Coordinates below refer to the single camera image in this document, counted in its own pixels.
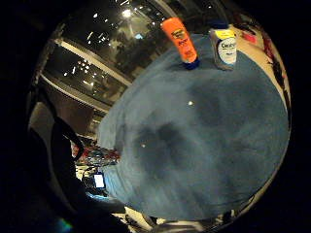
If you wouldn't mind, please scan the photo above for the heap of red goods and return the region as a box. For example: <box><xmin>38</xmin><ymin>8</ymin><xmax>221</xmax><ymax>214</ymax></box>
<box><xmin>72</xmin><ymin>145</ymin><xmax>121</xmax><ymax>167</ymax></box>

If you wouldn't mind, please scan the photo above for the lit screen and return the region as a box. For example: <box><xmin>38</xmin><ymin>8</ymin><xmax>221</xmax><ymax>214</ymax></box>
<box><xmin>92</xmin><ymin>173</ymin><xmax>107</xmax><ymax>190</ymax></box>

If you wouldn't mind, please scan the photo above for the blue cloth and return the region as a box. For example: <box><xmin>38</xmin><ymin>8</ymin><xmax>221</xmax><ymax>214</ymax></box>
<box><xmin>96</xmin><ymin>32</ymin><xmax>292</xmax><ymax>223</ymax></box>

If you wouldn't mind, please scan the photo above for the orange bottle with blue cap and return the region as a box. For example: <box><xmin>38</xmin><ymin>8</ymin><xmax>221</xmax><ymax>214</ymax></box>
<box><xmin>160</xmin><ymin>17</ymin><xmax>201</xmax><ymax>71</ymax></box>

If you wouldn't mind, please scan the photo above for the white bottle with blue cap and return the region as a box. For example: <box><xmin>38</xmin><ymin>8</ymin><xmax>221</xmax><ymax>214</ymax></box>
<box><xmin>207</xmin><ymin>19</ymin><xmax>239</xmax><ymax>72</ymax></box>

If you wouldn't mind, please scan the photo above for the red packet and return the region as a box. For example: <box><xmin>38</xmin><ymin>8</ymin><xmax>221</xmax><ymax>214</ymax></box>
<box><xmin>240</xmin><ymin>30</ymin><xmax>259</xmax><ymax>46</ymax></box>

